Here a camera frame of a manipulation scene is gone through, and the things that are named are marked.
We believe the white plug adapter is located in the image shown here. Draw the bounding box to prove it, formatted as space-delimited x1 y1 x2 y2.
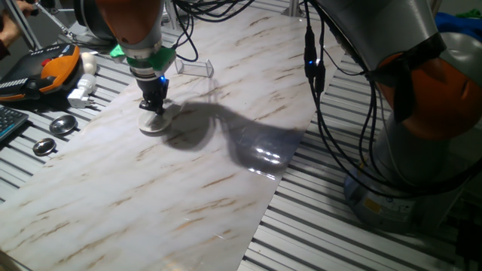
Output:
66 73 98 109

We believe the orange black teach pendant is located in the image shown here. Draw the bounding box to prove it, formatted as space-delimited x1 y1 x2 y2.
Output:
0 43 82 102

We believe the upright aluminium post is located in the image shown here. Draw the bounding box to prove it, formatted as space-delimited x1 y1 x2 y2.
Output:
282 0 305 18

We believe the black strap on arm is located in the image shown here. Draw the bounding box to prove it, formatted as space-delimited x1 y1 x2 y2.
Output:
367 32 447 123

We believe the small round metal dish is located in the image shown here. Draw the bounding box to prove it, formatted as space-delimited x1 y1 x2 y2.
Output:
32 137 57 157

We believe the bare person hand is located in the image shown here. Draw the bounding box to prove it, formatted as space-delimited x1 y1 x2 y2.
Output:
0 0 37 48

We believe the green cloth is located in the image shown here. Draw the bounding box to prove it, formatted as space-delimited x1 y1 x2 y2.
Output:
455 8 482 20

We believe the black round device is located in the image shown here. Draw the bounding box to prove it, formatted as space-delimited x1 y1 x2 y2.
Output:
73 0 116 42

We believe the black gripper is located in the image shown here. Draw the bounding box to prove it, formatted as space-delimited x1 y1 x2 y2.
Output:
135 76 170 116

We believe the clear plastic box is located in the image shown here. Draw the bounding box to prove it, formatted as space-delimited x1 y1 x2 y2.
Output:
175 58 215 79

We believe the slanted aluminium pole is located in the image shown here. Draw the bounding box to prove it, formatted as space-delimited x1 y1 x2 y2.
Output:
3 0 41 51

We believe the black cable with blue light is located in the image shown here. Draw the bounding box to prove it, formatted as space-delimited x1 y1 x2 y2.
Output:
303 0 482 200

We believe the thin metal rod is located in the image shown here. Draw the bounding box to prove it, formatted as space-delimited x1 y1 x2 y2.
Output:
33 2 76 41

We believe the black cable with inline connector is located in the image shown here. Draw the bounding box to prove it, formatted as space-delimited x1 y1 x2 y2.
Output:
313 0 482 196

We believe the marble pattern table sheet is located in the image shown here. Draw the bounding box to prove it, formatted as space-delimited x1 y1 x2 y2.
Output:
0 5 346 271

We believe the white egg-shaped object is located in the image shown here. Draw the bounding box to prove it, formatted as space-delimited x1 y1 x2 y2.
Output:
81 51 99 76

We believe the black keyboard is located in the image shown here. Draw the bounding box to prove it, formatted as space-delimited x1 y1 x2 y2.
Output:
0 105 30 143

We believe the large round metal dish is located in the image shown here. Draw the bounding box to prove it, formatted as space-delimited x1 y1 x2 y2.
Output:
48 114 79 136

